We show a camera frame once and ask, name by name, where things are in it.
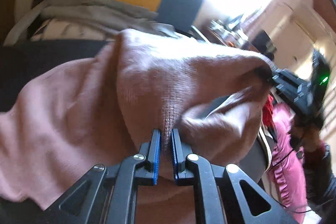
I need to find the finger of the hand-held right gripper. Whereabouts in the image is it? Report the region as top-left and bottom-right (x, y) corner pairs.
(273, 86), (302, 114)
(256, 68), (302, 90)

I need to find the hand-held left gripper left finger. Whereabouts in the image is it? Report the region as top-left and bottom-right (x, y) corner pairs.
(47, 129), (161, 224)

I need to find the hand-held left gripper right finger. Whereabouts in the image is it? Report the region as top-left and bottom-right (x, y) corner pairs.
(171, 128), (298, 224)

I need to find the pink knit sweater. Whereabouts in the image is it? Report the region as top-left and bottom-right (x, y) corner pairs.
(0, 28), (276, 224)

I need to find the person's right hand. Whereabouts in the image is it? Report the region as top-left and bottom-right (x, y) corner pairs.
(289, 115), (326, 161)

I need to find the red knit sweater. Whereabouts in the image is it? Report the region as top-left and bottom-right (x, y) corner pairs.
(261, 94), (275, 132)

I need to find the black monitor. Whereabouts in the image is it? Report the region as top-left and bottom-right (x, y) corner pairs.
(251, 31), (276, 59)

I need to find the beige garment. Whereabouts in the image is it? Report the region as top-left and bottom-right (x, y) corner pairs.
(256, 119), (273, 169)

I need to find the pink ruffled bedding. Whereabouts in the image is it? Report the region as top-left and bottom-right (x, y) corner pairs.
(268, 103), (315, 216)

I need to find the wooden desk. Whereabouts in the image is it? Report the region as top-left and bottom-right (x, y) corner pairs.
(207, 14), (250, 48)

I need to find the beige patterned pillow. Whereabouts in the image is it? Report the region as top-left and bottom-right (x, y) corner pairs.
(29, 18), (118, 42)

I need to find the grey hoodie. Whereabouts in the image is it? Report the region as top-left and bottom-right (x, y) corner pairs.
(41, 0), (195, 38)

